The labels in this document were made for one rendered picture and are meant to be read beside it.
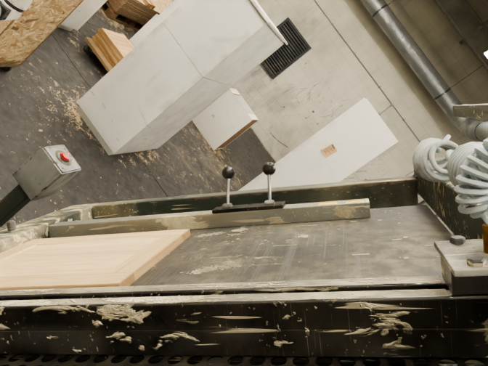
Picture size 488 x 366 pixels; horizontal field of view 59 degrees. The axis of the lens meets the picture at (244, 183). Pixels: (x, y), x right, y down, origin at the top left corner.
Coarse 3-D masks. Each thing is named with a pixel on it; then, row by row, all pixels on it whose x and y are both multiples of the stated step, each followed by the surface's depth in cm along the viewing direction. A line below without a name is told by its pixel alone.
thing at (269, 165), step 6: (270, 162) 121; (264, 168) 120; (270, 168) 119; (270, 174) 120; (270, 180) 119; (270, 186) 119; (270, 192) 118; (270, 198) 117; (264, 204) 117; (270, 204) 116
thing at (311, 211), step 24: (144, 216) 127; (168, 216) 122; (192, 216) 120; (216, 216) 119; (240, 216) 117; (264, 216) 116; (288, 216) 114; (312, 216) 113; (336, 216) 111; (360, 216) 110
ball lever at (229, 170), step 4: (224, 168) 123; (228, 168) 122; (232, 168) 123; (224, 172) 122; (228, 172) 122; (232, 172) 123; (224, 176) 123; (228, 176) 122; (232, 176) 123; (228, 180) 123; (228, 184) 122; (228, 188) 122; (228, 192) 121; (228, 196) 121; (228, 200) 120; (224, 204) 120; (228, 204) 119
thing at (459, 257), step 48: (480, 192) 43; (480, 240) 50; (96, 288) 61; (144, 288) 59; (192, 288) 56; (240, 288) 54; (288, 288) 53; (336, 288) 52; (384, 288) 50; (432, 288) 49; (480, 288) 44; (0, 336) 59; (48, 336) 58; (96, 336) 56; (144, 336) 54; (192, 336) 53; (240, 336) 51; (288, 336) 50; (336, 336) 48; (384, 336) 47; (432, 336) 46; (480, 336) 45
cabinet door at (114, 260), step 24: (48, 240) 121; (72, 240) 117; (96, 240) 114; (120, 240) 111; (144, 240) 108; (168, 240) 104; (0, 264) 103; (24, 264) 100; (48, 264) 97; (72, 264) 95; (96, 264) 93; (120, 264) 89; (144, 264) 88; (0, 288) 84; (24, 288) 83; (48, 288) 82
